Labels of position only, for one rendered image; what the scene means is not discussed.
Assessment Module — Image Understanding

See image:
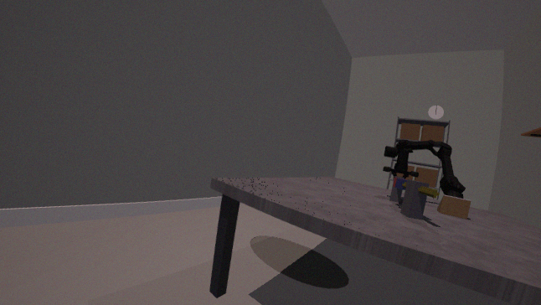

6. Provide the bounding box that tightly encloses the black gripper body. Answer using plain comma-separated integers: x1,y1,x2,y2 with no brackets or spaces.
384,158,419,178

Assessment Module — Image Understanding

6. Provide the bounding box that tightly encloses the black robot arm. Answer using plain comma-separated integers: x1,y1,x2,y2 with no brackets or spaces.
384,140,466,199

